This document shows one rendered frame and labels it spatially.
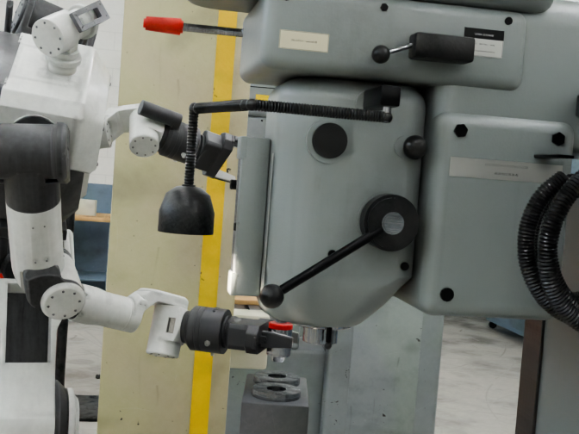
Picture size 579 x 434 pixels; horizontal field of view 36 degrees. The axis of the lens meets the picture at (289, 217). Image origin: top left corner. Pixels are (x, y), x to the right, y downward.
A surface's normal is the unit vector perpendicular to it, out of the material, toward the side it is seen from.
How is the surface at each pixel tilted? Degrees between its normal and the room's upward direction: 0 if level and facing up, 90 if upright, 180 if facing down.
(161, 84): 90
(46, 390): 60
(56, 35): 116
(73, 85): 34
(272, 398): 90
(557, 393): 90
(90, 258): 90
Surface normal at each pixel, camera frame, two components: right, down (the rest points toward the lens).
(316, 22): 0.17, 0.07
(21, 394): 0.35, -0.43
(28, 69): 0.26, -0.78
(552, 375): -0.98, -0.07
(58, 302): 0.39, 0.54
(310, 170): -0.12, 0.04
